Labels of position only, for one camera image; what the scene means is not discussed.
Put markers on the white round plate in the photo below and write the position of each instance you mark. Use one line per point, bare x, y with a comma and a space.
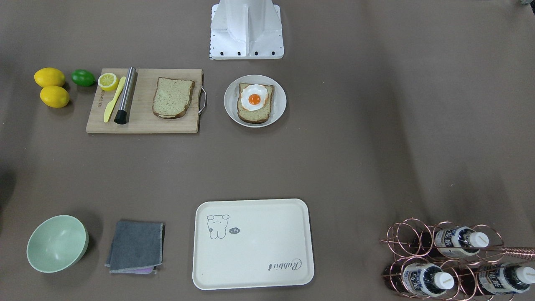
278, 104

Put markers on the bread slice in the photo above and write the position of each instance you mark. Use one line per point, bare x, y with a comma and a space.
172, 97
258, 116

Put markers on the cream rabbit tray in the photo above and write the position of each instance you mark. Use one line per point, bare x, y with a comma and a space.
251, 244

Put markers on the fried egg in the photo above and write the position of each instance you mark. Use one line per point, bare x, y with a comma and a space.
253, 97

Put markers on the bamboo cutting board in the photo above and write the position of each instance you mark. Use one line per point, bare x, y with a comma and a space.
141, 119

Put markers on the steel muddler black tip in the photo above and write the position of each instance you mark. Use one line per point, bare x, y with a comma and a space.
122, 114

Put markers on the grey folded cloth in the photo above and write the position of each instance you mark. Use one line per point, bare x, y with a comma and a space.
135, 245

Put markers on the yellow plastic knife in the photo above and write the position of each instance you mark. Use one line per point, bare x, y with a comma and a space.
111, 105

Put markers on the purple cloth under grey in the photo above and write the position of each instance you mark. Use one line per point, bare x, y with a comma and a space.
141, 271

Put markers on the halved lemon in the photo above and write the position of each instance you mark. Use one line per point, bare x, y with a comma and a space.
108, 82

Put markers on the green lime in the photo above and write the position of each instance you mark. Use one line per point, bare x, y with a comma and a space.
83, 78

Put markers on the tea bottle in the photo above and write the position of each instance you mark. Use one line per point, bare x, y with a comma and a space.
505, 279
426, 280
460, 242

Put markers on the tea bottle upper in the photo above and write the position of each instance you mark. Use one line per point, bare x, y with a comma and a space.
460, 242

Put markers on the yellow lemon lower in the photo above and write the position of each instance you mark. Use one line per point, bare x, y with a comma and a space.
54, 96

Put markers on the yellow lemon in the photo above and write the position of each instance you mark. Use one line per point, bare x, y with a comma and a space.
54, 96
49, 76

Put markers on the green bowl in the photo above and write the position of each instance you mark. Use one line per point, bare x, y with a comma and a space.
57, 244

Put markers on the yellow lemon upper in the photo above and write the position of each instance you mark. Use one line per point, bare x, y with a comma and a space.
49, 76

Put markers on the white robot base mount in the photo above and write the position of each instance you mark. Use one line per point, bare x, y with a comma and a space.
246, 30

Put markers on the copper wire bottle rack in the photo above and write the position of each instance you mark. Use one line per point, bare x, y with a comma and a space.
411, 241

